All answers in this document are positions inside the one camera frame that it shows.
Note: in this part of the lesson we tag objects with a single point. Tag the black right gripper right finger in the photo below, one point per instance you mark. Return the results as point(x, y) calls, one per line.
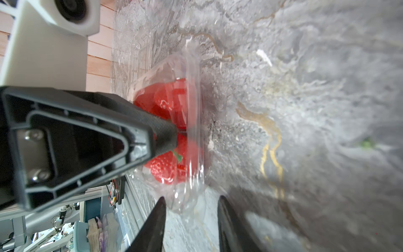
point(233, 236)

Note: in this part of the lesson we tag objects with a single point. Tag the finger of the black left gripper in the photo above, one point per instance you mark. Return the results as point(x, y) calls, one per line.
point(59, 143)

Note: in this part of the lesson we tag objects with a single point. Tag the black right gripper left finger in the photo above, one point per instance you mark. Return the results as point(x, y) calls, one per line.
point(150, 236)

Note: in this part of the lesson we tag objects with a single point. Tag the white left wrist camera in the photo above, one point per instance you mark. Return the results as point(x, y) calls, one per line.
point(48, 43)

